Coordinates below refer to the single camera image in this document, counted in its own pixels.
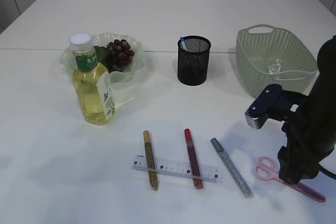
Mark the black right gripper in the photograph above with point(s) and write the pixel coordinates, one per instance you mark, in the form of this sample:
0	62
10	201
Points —
311	138

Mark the pink handled scissors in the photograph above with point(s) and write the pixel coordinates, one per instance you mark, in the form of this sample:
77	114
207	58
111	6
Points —
267	169

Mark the clear plastic sheet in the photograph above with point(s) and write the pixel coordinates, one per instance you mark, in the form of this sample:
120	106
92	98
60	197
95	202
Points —
274	65

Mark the blue handled scissors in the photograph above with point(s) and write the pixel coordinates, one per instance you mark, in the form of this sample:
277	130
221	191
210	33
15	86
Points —
183	44

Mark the purple grape bunch with leaf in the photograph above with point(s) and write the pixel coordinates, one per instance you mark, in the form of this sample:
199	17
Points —
116	55

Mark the green tea bottle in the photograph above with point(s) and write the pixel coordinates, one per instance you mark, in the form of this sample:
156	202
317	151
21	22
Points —
91	81

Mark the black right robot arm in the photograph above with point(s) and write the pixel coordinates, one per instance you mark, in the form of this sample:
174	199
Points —
324	86

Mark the silver glitter pen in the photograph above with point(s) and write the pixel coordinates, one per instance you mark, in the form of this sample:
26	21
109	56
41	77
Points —
232	169

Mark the clear plastic ruler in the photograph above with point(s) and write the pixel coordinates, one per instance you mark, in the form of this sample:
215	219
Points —
180	169

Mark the red glitter pen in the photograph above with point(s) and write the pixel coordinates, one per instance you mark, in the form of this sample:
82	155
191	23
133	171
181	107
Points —
193	160

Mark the green woven plastic basket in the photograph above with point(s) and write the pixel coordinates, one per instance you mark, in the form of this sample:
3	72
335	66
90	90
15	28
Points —
257	44

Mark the gold glitter pen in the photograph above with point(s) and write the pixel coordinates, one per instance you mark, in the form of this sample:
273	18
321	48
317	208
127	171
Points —
154	183

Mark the black mesh pen holder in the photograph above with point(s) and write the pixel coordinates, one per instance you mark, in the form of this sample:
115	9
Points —
192	65

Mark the pale green wavy plate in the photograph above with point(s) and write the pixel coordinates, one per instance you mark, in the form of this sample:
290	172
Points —
103	39

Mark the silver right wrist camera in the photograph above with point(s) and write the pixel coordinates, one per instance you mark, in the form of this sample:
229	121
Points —
273	103

